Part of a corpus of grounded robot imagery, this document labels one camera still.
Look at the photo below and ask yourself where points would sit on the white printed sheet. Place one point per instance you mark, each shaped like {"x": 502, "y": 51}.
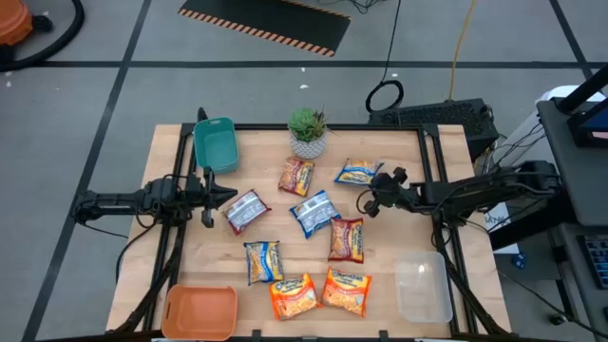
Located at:
{"x": 499, "y": 223}

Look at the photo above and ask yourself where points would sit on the orange vacuum cleaner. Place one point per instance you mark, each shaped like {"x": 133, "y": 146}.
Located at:
{"x": 12, "y": 21}

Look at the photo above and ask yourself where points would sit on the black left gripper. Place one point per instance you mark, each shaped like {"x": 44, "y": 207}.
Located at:
{"x": 199, "y": 195}

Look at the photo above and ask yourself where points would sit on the black hazard-striped floor mat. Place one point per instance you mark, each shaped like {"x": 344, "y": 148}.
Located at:
{"x": 271, "y": 21}

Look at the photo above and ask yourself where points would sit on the orange chicken ramen pack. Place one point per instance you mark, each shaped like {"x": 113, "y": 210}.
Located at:
{"x": 346, "y": 292}
{"x": 293, "y": 297}

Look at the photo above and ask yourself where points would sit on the red roast beef ramen pack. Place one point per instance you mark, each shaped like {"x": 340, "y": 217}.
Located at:
{"x": 296, "y": 176}
{"x": 245, "y": 211}
{"x": 346, "y": 240}

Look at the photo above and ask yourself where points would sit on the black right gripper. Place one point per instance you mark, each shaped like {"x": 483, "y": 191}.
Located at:
{"x": 399, "y": 197}

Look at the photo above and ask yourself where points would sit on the black keyboard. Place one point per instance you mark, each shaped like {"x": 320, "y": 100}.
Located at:
{"x": 598, "y": 261}

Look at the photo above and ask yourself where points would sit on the orange plastic bin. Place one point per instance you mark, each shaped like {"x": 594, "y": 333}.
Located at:
{"x": 199, "y": 313}

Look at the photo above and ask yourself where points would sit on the teal plastic bin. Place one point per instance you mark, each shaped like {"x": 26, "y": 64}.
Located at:
{"x": 216, "y": 145}

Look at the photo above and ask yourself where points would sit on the small blue item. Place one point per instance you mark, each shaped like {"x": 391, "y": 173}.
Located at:
{"x": 518, "y": 261}

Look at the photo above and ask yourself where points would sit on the clear plastic container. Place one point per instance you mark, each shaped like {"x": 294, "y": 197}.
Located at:
{"x": 423, "y": 290}

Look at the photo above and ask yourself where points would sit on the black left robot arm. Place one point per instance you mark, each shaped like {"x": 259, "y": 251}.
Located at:
{"x": 109, "y": 202}

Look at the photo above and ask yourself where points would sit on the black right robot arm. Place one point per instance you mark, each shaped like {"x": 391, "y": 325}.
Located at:
{"x": 475, "y": 192}

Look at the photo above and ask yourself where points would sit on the succulent in patterned pot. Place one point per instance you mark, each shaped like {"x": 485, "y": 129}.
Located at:
{"x": 308, "y": 145}

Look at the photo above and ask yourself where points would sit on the dark grey cart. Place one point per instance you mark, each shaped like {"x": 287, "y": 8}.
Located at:
{"x": 570, "y": 180}

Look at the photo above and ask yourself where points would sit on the blue ramen pack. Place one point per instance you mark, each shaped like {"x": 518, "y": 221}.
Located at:
{"x": 357, "y": 173}
{"x": 314, "y": 214}
{"x": 263, "y": 262}

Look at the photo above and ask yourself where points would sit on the black monitor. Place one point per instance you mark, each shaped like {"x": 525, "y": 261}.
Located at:
{"x": 589, "y": 128}

